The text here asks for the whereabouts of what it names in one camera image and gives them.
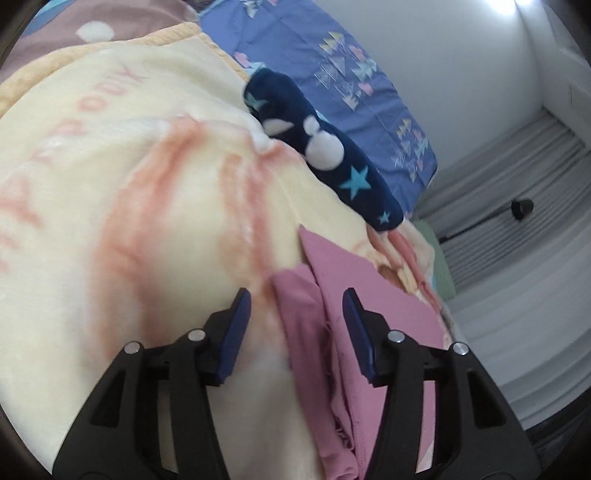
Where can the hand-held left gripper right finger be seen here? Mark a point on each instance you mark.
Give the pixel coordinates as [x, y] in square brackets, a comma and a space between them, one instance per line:
[358, 332]

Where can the white pleated curtain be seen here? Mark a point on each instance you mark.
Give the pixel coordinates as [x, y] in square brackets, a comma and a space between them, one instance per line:
[508, 300]

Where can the pink long-sleeve shirt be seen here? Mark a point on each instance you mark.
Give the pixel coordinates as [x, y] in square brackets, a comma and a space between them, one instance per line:
[332, 267]

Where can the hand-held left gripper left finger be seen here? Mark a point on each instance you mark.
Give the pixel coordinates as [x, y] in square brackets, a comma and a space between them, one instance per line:
[235, 332]

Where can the green pillow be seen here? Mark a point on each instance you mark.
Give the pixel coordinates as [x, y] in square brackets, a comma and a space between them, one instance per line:
[443, 272]

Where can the blue tree-print quilt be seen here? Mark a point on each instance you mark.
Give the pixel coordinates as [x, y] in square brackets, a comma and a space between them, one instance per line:
[295, 41]

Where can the cream plush printed blanket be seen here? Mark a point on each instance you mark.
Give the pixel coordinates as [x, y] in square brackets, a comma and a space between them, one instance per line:
[115, 184]

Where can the mauve printed bedsheet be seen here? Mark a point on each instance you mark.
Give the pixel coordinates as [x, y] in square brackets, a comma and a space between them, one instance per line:
[92, 14]

